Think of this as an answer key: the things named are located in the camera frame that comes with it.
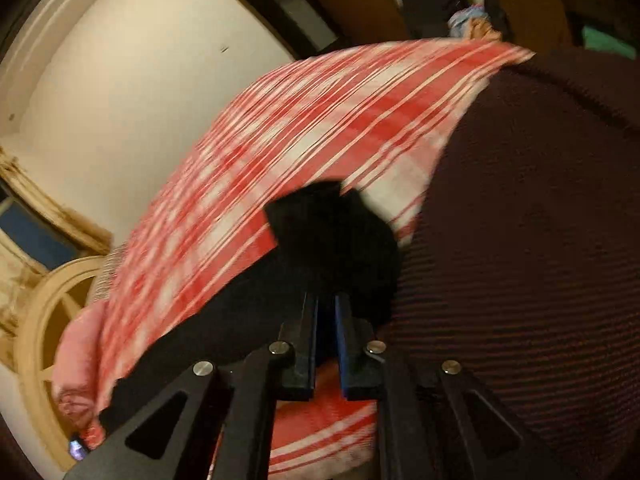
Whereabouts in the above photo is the grey striped pillow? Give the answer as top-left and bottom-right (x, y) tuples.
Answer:
(97, 242), (127, 306)

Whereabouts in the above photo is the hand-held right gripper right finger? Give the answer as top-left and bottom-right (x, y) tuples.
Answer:
(334, 293), (567, 480)

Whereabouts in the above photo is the beige wooden headboard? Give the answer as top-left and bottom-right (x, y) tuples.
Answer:
(15, 255), (108, 471)

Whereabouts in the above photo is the red plaid bed sheet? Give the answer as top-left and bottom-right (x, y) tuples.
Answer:
(95, 37), (536, 476)

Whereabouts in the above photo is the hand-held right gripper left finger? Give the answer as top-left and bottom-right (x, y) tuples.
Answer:
(64, 293), (321, 480)

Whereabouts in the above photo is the pink pillow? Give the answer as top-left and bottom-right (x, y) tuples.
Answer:
(52, 305), (108, 448)

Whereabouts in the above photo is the dark maroon ribbed cloth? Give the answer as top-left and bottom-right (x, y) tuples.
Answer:
(380, 47), (640, 480)

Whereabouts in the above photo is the teal object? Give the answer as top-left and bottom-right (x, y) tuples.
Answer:
(582, 25), (638, 58)

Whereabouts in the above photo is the window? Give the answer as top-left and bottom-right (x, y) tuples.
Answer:
(0, 195), (76, 271)

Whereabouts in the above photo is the light blue cloth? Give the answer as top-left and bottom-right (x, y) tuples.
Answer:
(447, 5), (501, 41)

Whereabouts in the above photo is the dark doorway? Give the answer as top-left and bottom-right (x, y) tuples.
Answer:
(197, 0), (351, 58)

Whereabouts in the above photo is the black sock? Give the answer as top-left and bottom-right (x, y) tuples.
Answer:
(97, 179), (402, 441)

